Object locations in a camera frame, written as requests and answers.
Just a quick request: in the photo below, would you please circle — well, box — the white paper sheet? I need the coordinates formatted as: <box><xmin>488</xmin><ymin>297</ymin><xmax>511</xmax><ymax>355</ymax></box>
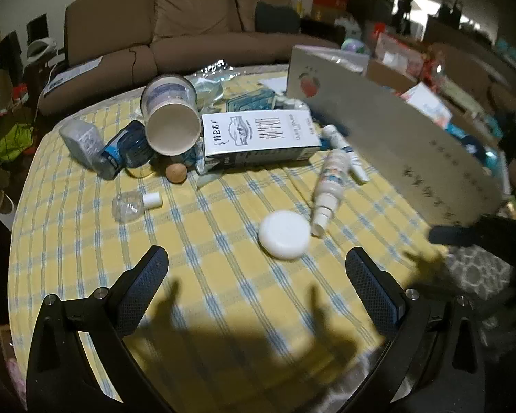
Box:
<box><xmin>260</xmin><ymin>75</ymin><xmax>290</xmax><ymax>95</ymax></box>

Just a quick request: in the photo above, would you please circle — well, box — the teal box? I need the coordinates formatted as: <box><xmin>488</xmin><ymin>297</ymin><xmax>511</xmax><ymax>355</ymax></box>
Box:
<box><xmin>226</xmin><ymin>90</ymin><xmax>276</xmax><ymax>113</ymax></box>

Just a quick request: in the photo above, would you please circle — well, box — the pastel ball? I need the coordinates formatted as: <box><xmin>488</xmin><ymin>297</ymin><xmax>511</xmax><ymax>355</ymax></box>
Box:
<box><xmin>342</xmin><ymin>38</ymin><xmax>370</xmax><ymax>55</ymax></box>

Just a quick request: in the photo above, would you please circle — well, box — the white milk carton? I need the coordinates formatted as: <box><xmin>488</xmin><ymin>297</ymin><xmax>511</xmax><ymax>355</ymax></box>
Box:
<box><xmin>201</xmin><ymin>109</ymin><xmax>322</xmax><ymax>168</ymax></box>

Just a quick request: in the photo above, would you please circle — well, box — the dark blue jar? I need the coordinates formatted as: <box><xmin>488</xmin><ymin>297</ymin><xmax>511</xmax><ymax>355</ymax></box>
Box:
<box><xmin>99</xmin><ymin>120</ymin><xmax>155</xmax><ymax>180</ymax></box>

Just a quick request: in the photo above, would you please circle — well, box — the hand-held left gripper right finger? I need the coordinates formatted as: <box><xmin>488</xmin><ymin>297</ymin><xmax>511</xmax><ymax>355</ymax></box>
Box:
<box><xmin>345</xmin><ymin>247</ymin><xmax>486</xmax><ymax>413</ymax></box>

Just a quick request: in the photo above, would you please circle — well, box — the white round disc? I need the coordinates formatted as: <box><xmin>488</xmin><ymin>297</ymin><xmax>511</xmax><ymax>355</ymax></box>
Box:
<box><xmin>259</xmin><ymin>211</ymin><xmax>310</xmax><ymax>261</ymax></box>

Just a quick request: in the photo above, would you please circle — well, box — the white headset device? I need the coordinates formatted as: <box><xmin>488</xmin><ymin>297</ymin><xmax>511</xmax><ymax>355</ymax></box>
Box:
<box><xmin>26</xmin><ymin>38</ymin><xmax>58</xmax><ymax>59</ymax></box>

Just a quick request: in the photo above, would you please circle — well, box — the desktop with yellow checked cloth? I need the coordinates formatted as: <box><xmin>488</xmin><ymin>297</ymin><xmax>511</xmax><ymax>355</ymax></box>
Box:
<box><xmin>9</xmin><ymin>64</ymin><xmax>452</xmax><ymax>413</ymax></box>

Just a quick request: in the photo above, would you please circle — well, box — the dark cushion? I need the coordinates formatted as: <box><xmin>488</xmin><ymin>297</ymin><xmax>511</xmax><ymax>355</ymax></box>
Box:
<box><xmin>255</xmin><ymin>1</ymin><xmax>302</xmax><ymax>34</ymax></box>

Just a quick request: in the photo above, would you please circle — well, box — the printed paper on sofa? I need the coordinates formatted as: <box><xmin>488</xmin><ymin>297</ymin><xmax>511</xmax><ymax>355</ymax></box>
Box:
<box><xmin>43</xmin><ymin>56</ymin><xmax>104</xmax><ymax>99</ymax></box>

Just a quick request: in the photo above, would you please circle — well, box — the clear plastic bag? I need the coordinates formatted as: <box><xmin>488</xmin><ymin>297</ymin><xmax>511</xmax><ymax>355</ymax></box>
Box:
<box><xmin>193</xmin><ymin>62</ymin><xmax>241</xmax><ymax>108</ymax></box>

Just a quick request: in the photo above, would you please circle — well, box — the brown egg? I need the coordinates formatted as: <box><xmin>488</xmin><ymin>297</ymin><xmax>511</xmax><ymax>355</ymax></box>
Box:
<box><xmin>165</xmin><ymin>163</ymin><xmax>189</xmax><ymax>183</ymax></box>

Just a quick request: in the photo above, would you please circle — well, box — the black box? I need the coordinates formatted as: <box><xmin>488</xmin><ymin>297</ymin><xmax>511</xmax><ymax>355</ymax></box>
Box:
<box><xmin>26</xmin><ymin>14</ymin><xmax>49</xmax><ymax>39</ymax></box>

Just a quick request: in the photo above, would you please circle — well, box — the green bag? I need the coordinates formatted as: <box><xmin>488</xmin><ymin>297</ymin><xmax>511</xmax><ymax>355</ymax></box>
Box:
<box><xmin>0</xmin><ymin>125</ymin><xmax>33</xmax><ymax>160</ymax></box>

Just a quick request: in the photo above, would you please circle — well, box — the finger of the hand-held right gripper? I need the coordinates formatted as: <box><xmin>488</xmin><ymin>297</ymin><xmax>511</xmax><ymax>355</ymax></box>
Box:
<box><xmin>428</xmin><ymin>217</ymin><xmax>495</xmax><ymax>249</ymax></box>

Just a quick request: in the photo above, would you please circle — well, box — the white torn wrapper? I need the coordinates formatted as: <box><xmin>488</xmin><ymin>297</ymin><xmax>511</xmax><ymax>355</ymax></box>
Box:
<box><xmin>197</xmin><ymin>159</ymin><xmax>224</xmax><ymax>190</ymax></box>

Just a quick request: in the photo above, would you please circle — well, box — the grey cardboard storage box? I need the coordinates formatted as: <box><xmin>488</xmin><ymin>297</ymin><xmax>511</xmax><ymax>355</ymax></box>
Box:
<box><xmin>286</xmin><ymin>44</ymin><xmax>510</xmax><ymax>229</ymax></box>

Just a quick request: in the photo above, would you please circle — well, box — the small white tube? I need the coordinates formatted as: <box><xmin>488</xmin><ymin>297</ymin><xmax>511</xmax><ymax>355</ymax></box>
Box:
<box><xmin>321</xmin><ymin>124</ymin><xmax>369</xmax><ymax>183</ymax></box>

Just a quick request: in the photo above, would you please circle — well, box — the orange box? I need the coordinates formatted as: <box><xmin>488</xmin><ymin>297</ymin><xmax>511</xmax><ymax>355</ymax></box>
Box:
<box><xmin>312</xmin><ymin>0</ymin><xmax>349</xmax><ymax>20</ymax></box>

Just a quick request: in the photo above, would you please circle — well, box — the brown sofa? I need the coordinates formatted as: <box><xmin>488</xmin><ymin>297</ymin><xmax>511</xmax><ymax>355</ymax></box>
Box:
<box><xmin>38</xmin><ymin>0</ymin><xmax>342</xmax><ymax>117</ymax></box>

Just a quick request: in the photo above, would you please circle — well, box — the brown cardboard box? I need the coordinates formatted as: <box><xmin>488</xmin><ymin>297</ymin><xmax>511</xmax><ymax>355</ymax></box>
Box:
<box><xmin>365</xmin><ymin>58</ymin><xmax>419</xmax><ymax>95</ymax></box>

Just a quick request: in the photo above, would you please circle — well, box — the small clear bottle white cap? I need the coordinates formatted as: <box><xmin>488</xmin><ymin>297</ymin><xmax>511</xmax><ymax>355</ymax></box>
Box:
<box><xmin>112</xmin><ymin>190</ymin><xmax>162</xmax><ymax>223</ymax></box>

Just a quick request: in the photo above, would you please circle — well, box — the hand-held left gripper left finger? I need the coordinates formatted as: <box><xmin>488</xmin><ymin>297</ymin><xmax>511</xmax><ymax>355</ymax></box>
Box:
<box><xmin>26</xmin><ymin>245</ymin><xmax>169</xmax><ymax>413</ymax></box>

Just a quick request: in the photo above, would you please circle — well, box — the clear plastic container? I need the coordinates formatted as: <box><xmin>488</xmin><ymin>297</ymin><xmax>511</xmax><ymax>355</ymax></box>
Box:
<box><xmin>59</xmin><ymin>119</ymin><xmax>106</xmax><ymax>168</ymax></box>

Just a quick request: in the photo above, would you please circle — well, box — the grey patterned cloth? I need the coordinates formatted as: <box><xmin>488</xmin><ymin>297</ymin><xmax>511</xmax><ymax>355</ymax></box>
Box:
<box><xmin>445</xmin><ymin>247</ymin><xmax>514</xmax><ymax>315</ymax></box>

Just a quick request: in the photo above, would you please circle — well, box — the white blue paper cup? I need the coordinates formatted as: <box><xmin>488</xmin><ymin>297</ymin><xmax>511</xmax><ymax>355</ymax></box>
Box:
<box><xmin>140</xmin><ymin>74</ymin><xmax>204</xmax><ymax>156</ymax></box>

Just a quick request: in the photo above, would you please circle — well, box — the white spray bottle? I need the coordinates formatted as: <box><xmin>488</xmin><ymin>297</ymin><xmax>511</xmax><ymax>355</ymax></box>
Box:
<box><xmin>310</xmin><ymin>150</ymin><xmax>353</xmax><ymax>237</ymax></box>

